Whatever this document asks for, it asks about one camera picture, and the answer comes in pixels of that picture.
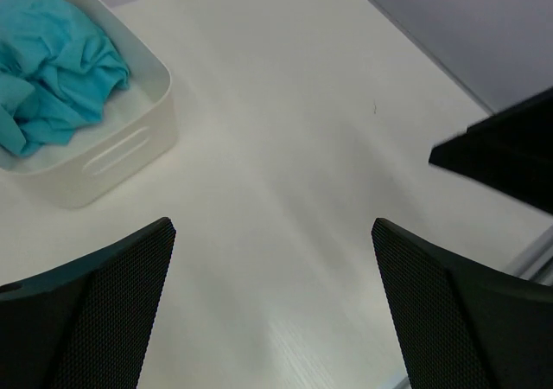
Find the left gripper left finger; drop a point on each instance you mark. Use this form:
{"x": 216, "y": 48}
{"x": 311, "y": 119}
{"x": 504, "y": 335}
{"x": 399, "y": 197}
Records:
{"x": 87, "y": 323}

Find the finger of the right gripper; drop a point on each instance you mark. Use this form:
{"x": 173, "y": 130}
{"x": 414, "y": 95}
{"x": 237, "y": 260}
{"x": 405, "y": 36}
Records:
{"x": 511, "y": 152}

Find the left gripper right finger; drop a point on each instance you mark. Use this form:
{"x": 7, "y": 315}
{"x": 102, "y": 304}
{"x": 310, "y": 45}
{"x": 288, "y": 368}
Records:
{"x": 461, "y": 324}

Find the turquoise t shirt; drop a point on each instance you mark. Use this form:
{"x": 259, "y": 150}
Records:
{"x": 58, "y": 68}

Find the white plastic bin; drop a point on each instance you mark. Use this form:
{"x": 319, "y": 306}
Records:
{"x": 139, "y": 126}

